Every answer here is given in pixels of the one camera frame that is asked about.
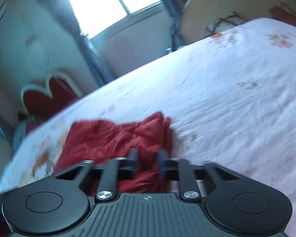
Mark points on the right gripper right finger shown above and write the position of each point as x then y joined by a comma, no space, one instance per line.
177,169

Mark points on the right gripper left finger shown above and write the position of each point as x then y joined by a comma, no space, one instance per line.
116,169

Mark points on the red quilted puffer jacket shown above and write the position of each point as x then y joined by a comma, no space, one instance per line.
101,140

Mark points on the white floral bed sheet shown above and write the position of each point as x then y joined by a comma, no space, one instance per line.
231,99

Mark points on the blue pink pillow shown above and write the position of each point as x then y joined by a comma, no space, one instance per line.
23,129

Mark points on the red heart-shaped headboard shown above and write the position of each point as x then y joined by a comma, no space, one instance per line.
46,99

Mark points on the white floral cushion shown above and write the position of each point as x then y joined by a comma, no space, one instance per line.
224,23

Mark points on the right blue curtain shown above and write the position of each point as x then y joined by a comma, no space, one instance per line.
174,10

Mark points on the blue curtain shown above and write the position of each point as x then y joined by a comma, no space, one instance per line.
174,10
62,12

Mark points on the cream round headboard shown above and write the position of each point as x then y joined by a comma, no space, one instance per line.
198,14

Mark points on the red patterned cushion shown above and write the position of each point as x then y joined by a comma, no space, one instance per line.
282,15

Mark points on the left blue curtain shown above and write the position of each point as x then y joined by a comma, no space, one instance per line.
62,12

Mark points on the window with white frame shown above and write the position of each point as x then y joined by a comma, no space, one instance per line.
94,16

